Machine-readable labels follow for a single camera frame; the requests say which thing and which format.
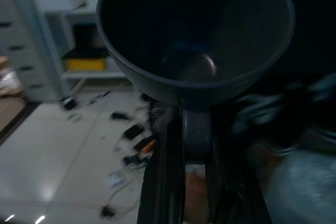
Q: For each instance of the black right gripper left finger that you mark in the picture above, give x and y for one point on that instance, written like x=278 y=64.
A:
x=162 y=195

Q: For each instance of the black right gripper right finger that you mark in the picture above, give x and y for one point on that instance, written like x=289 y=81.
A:
x=231 y=203

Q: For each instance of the white paper label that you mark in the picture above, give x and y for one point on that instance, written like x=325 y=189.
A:
x=115 y=178

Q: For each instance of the orange pen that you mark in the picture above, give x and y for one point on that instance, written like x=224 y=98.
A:
x=149 y=146

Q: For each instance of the black power adapter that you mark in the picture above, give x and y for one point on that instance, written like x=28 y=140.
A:
x=134 y=132
x=119 y=116
x=107 y=211

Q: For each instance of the black caster wheel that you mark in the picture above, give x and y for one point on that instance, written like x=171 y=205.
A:
x=68 y=103

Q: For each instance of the white shelf unit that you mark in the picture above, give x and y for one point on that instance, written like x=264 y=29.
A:
x=86 y=75

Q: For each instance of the yellow box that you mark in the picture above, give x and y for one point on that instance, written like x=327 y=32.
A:
x=85 y=64

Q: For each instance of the black box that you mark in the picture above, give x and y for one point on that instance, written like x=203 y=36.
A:
x=89 y=37

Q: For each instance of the white drawer cabinet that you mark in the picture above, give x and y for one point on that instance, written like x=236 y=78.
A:
x=23 y=37

